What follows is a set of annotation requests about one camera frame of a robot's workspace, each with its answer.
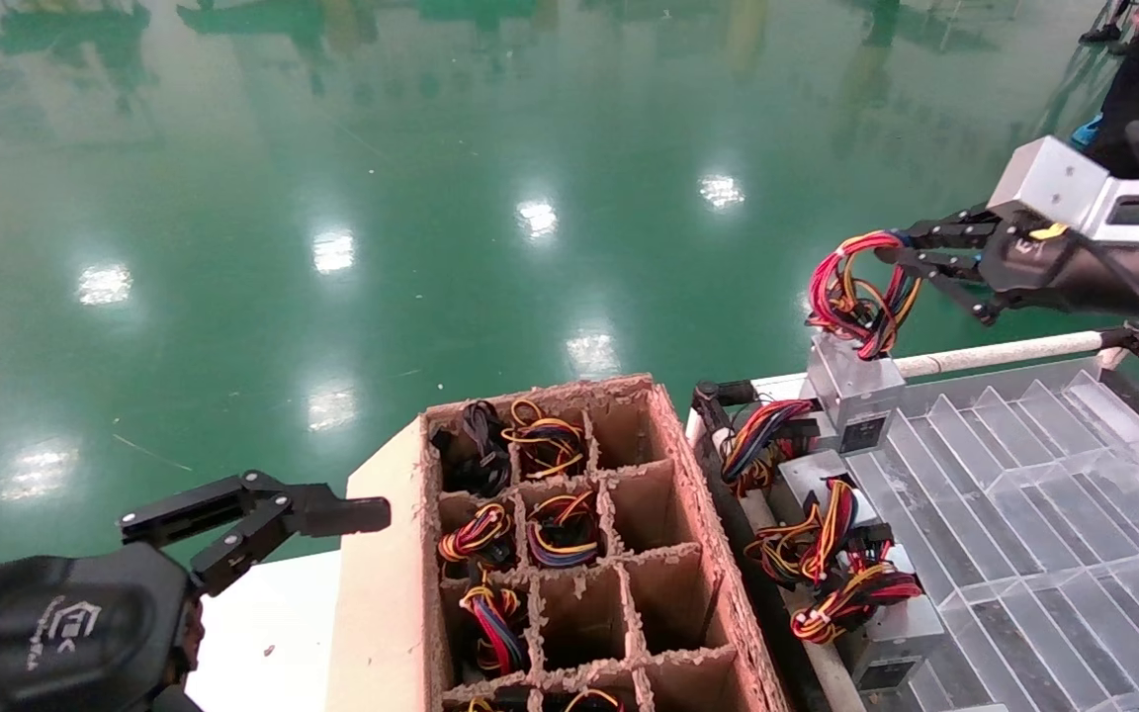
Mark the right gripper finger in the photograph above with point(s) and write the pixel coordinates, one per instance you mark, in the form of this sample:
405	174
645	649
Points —
911	256
955	229

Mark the clear plastic slotted tray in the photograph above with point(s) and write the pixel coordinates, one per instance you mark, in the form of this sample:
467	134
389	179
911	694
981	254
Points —
975	354

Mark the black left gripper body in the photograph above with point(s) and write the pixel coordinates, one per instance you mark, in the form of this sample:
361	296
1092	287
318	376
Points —
36	643

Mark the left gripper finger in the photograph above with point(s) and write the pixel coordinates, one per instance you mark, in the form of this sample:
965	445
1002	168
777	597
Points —
322	514

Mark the brown cardboard divider box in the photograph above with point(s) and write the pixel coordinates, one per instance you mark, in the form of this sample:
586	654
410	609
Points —
387	613

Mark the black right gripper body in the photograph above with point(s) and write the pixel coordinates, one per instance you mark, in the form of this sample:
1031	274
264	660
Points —
1074	277

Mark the clear plastic divider tray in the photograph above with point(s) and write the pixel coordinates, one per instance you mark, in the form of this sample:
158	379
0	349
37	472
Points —
1074	544

